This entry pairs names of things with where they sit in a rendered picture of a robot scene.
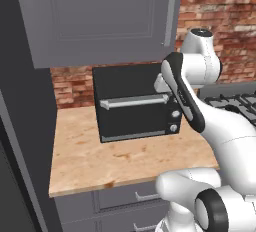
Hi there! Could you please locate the black toaster oven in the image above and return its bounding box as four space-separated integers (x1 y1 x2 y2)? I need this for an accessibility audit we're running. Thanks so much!
92 63 184 144

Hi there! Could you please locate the dark grey tall cabinet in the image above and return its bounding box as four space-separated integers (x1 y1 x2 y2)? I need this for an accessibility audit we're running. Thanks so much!
0 0 63 232

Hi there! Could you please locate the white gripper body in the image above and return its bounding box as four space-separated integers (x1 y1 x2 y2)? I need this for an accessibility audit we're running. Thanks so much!
153 73 173 95

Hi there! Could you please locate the grey wall cupboard door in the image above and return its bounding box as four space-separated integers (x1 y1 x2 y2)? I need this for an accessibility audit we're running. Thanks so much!
13 0 185 69

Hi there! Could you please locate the black hob with grates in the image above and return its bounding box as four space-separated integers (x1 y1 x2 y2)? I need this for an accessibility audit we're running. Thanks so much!
198 81 256 128

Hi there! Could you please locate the grey drawer front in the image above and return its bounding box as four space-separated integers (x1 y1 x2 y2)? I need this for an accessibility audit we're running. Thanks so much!
94 203 172 232
92 180 169 213

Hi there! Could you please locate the silver toaster oven handle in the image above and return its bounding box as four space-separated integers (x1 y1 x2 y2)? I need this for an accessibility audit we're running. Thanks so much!
99 93 170 111

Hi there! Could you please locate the silver drawer handle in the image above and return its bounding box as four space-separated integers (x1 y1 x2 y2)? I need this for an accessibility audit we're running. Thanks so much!
132 222 160 232
134 191 161 202

